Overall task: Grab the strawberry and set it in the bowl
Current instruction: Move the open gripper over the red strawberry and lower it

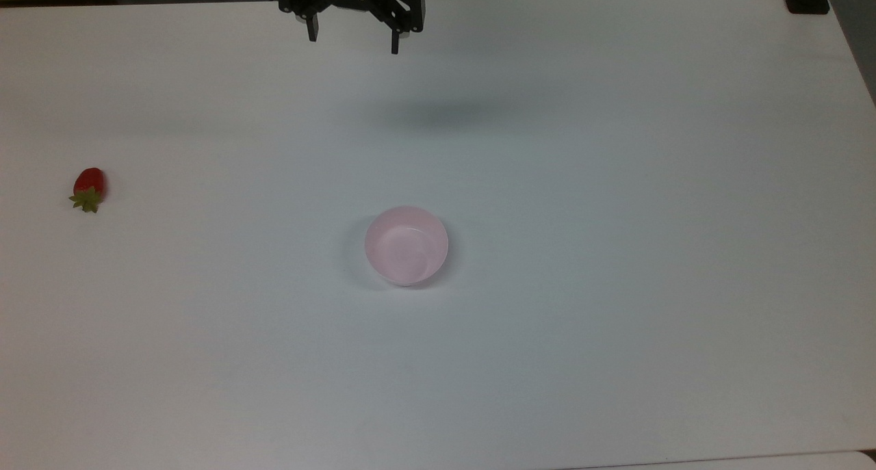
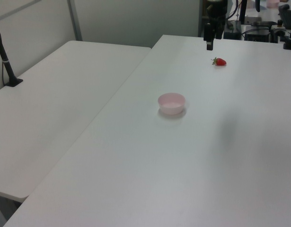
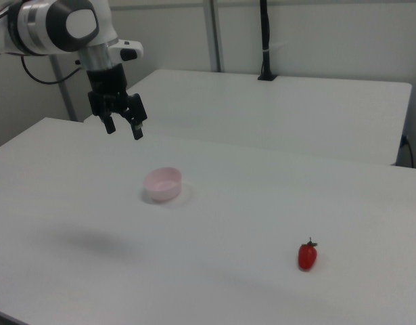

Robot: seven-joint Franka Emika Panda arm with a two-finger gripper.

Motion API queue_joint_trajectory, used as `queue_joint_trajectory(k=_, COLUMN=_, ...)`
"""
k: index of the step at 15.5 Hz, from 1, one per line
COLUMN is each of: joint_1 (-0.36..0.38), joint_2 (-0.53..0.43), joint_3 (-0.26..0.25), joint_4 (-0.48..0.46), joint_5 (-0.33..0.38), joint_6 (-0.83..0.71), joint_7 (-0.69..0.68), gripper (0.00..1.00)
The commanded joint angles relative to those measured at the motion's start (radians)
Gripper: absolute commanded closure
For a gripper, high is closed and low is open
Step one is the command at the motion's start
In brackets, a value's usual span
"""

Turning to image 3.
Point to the white side table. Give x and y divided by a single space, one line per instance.
261 108

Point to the grey metal frame post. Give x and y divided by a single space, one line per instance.
215 34
64 91

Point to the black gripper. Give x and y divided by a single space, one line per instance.
108 84

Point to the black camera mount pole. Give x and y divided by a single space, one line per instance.
266 40

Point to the pink plastic bowl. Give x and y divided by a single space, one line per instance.
162 189

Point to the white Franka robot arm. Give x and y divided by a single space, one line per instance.
42 27

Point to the red strawberry with green leaves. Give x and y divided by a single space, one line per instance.
307 258

